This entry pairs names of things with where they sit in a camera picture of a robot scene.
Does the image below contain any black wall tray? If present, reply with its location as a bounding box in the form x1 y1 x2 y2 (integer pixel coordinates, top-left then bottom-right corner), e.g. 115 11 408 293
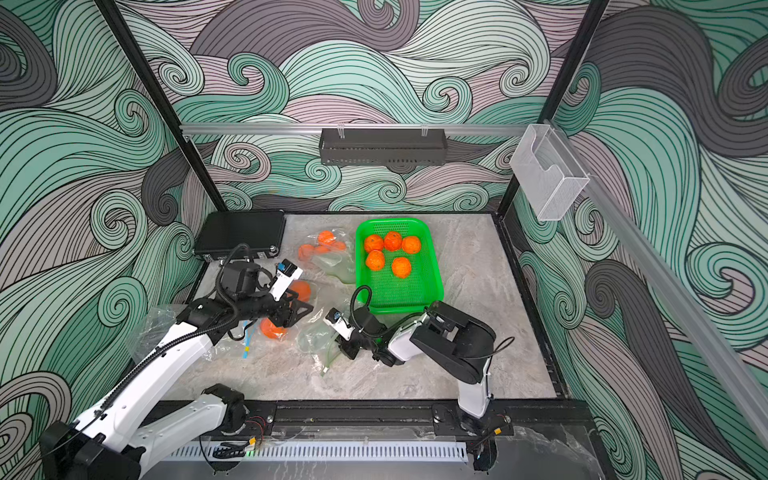
319 128 448 168

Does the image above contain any clear acrylic wall holder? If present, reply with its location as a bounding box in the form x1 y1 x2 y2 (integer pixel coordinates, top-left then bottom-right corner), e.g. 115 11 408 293
510 123 589 222

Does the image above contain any white slotted cable duct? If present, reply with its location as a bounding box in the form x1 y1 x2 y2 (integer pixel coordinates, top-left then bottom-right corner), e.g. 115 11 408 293
166 440 470 463

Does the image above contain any orange taken out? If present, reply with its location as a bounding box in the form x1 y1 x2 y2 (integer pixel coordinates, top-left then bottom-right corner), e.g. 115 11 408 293
391 257 412 279
384 231 403 252
365 250 386 271
401 236 422 255
363 234 384 253

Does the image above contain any blue-zip clear bag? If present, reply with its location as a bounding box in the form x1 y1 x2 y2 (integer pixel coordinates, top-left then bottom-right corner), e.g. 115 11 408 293
125 304 247 364

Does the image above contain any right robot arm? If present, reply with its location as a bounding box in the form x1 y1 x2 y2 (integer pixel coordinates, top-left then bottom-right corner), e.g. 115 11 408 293
324 285 514 435

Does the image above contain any black case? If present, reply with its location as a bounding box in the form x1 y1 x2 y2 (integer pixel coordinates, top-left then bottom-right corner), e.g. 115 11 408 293
194 210 286 260

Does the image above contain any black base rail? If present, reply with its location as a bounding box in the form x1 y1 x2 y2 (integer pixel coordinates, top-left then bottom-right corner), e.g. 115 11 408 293
206 399 592 440

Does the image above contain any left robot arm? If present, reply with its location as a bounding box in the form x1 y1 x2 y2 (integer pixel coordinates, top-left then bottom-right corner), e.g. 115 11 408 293
39 243 313 479

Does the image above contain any green-zip clear bag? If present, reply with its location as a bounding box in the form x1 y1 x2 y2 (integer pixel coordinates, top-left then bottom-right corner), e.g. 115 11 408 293
249 280 352 376

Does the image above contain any green plastic basket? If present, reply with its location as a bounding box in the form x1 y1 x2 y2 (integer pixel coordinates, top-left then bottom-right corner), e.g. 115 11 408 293
355 218 444 315

